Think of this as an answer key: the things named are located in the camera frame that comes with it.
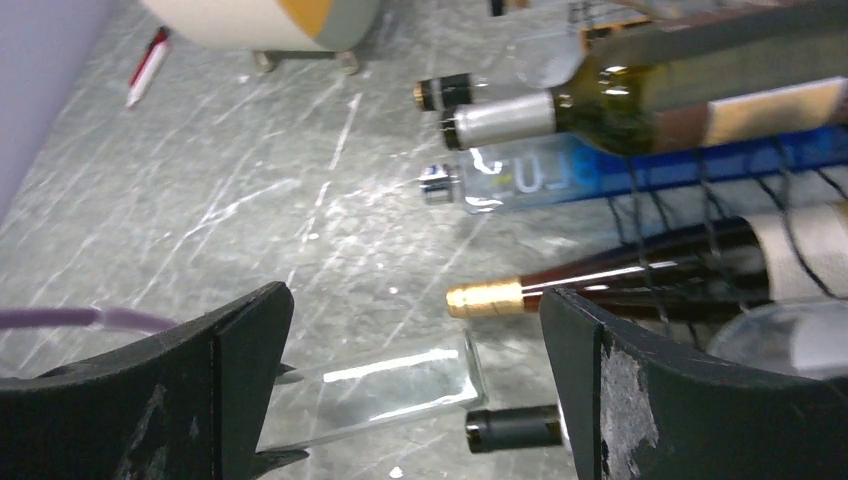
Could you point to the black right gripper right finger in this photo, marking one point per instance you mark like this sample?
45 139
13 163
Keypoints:
638 405

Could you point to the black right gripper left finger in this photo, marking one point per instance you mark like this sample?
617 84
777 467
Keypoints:
186 401

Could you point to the clear tall glass bottle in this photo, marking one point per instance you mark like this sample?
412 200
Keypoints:
425 378

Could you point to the dark green silver-capped wine bottle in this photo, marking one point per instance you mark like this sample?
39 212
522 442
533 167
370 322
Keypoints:
709 79

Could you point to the dark wine bottle black cap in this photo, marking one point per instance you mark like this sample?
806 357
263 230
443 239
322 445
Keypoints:
489 431

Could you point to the large clear round bottle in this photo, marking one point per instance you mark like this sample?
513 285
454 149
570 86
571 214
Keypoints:
804 339

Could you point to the red wine bottle gold foil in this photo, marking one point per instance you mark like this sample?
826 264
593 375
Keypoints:
699 273

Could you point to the blue clear vodka bottle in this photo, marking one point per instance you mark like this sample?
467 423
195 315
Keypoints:
560 168

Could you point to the clear bottle with black cap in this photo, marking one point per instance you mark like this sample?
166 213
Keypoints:
526 63

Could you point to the red white box cutter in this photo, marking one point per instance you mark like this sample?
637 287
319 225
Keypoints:
148 67

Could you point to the white cylindrical drum appliance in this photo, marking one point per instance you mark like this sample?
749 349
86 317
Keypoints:
266 28

